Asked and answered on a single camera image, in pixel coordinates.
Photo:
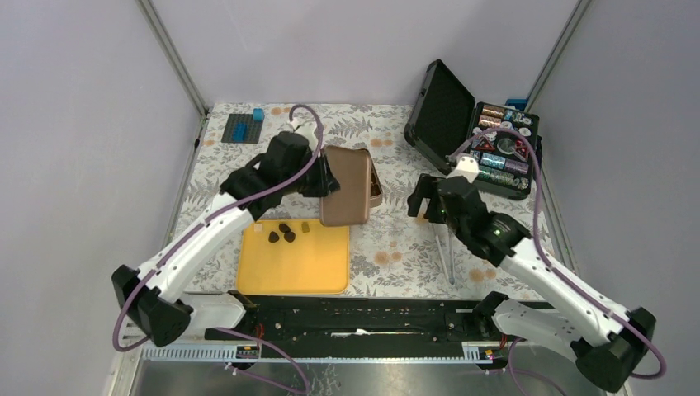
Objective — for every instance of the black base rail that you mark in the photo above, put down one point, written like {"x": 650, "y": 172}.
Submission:
{"x": 295, "y": 319}

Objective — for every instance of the black open carrying case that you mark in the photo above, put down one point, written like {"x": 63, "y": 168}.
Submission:
{"x": 504, "y": 141}

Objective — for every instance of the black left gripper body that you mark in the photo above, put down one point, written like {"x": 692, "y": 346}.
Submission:
{"x": 313, "y": 183}

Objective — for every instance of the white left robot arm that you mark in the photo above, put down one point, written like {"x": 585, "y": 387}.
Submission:
{"x": 153, "y": 295}

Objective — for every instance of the white handled metal tongs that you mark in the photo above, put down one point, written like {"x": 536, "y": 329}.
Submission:
{"x": 443, "y": 239}

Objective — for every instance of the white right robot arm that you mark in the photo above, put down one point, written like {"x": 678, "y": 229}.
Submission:
{"x": 605, "y": 340}

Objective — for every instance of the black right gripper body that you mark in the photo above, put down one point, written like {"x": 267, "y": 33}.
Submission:
{"x": 435, "y": 212}

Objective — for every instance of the yellow plastic tray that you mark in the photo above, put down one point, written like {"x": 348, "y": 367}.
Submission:
{"x": 316, "y": 263}

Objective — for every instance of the dark ridged chocolate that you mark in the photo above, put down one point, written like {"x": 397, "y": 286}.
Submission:
{"x": 290, "y": 237}

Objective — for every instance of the dark grey lego baseplate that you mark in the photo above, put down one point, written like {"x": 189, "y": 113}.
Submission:
{"x": 253, "y": 133}

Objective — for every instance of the blue lego cube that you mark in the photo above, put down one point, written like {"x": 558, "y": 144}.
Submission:
{"x": 258, "y": 115}

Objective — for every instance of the blue lego brick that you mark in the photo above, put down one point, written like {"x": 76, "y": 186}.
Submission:
{"x": 239, "y": 133}

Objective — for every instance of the rose gold tin lid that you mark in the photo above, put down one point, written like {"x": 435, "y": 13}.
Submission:
{"x": 350, "y": 204}

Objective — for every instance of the gold chocolate box tin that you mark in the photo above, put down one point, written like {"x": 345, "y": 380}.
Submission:
{"x": 376, "y": 190}

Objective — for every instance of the floral patterned table mat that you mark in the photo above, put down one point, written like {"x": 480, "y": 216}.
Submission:
{"x": 392, "y": 255}

